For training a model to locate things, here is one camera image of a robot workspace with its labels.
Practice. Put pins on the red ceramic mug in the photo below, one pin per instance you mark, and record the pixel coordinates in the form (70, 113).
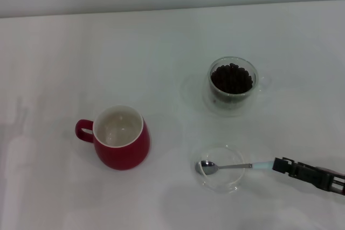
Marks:
(121, 154)

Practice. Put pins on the clear round glass dish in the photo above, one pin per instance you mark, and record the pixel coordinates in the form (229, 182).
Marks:
(223, 182)

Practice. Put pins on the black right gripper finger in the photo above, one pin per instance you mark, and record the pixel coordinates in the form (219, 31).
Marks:
(304, 173)

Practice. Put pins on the pile of coffee beans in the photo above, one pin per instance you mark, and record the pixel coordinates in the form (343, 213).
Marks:
(231, 79)

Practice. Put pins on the clear double-wall glass cup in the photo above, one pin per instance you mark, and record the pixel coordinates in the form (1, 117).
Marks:
(231, 106)

